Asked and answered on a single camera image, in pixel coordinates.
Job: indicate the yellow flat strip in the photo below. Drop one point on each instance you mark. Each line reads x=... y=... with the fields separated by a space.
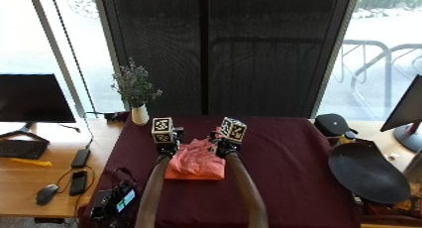
x=31 y=162

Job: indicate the black round case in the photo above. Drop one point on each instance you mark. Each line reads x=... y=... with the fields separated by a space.
x=333 y=124

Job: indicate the orange folded cloth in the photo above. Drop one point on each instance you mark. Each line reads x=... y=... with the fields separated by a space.
x=193 y=176

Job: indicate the person's right hand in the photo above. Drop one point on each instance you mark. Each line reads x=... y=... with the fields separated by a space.
x=225 y=145

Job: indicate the black computer monitor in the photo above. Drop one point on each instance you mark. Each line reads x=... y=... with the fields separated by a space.
x=32 y=100

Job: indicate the maroon tablecloth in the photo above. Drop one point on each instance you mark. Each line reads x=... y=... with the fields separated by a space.
x=290 y=168

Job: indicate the black computer mouse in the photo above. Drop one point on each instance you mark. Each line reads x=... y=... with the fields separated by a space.
x=47 y=194

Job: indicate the person's left hand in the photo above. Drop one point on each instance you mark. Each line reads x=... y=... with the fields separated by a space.
x=168 y=145

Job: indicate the white vase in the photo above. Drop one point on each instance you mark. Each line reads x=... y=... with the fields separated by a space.
x=140 y=115

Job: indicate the dried flower bunch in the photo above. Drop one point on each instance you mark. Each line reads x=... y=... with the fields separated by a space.
x=133 y=84

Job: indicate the white marker cube on right glove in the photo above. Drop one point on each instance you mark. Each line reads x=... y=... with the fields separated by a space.
x=233 y=129

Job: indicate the black smartphone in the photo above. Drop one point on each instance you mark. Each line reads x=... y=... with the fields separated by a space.
x=77 y=182

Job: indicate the dark monitor with round stand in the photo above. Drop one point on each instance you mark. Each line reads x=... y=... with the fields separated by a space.
x=406 y=115

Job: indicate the dark mesh window blind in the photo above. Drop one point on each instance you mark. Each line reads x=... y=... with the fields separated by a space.
x=220 y=53

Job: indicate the metal bike rack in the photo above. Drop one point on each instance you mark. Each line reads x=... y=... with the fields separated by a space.
x=378 y=72

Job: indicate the black keyboard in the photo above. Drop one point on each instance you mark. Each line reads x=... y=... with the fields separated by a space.
x=21 y=148

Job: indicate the white marker cube on left glove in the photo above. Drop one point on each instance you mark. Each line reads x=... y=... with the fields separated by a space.
x=161 y=129

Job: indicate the pink cloth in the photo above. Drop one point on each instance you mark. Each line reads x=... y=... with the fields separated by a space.
x=197 y=158

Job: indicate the white marker cube on glove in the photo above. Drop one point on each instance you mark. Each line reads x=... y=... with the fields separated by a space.
x=161 y=129
x=233 y=129

